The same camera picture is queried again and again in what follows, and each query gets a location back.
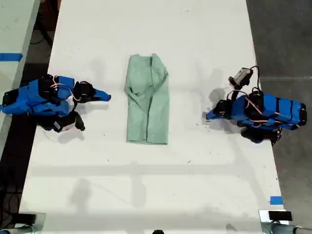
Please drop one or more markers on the grey metal table clamp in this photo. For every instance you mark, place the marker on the grey metal table clamp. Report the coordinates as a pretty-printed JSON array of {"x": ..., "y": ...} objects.
[
  {"x": 24, "y": 229},
  {"x": 280, "y": 228}
]

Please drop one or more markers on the long blue tape strip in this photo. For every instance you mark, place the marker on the long blue tape strip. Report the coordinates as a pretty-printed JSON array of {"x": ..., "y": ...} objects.
[{"x": 11, "y": 57}]

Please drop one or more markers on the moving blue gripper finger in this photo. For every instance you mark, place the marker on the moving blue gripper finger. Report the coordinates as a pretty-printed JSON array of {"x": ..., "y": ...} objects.
[
  {"x": 214, "y": 117},
  {"x": 102, "y": 100}
]

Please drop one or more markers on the black round object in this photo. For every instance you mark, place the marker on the black round object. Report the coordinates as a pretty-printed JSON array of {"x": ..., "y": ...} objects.
[{"x": 158, "y": 231}]

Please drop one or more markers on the pale side table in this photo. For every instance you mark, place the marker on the pale side table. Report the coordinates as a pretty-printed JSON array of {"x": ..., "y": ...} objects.
[{"x": 12, "y": 29}]

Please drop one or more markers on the black camera stalk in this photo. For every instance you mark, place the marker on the black camera stalk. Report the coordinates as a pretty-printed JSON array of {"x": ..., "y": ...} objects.
[{"x": 234, "y": 93}]

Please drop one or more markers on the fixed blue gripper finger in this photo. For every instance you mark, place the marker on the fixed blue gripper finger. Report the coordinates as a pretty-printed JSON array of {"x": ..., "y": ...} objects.
[
  {"x": 103, "y": 94},
  {"x": 213, "y": 112}
]

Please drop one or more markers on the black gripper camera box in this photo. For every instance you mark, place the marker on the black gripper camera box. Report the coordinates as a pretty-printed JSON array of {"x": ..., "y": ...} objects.
[
  {"x": 241, "y": 76},
  {"x": 63, "y": 123}
]

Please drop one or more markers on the pale green T-shirt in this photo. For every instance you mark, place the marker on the pale green T-shirt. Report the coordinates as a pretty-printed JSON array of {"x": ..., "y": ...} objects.
[{"x": 147, "y": 102}]

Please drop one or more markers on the small black box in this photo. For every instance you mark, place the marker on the small black box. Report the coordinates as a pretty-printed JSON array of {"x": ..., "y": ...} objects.
[
  {"x": 26, "y": 218},
  {"x": 279, "y": 215}
]

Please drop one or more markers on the blue and black arm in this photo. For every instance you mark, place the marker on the blue and black arm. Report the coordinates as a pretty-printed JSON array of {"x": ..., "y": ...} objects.
[
  {"x": 275, "y": 111},
  {"x": 36, "y": 97}
]

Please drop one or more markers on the small blue tape square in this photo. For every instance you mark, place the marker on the small blue tape square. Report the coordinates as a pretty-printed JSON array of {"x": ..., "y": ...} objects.
[{"x": 276, "y": 200}]

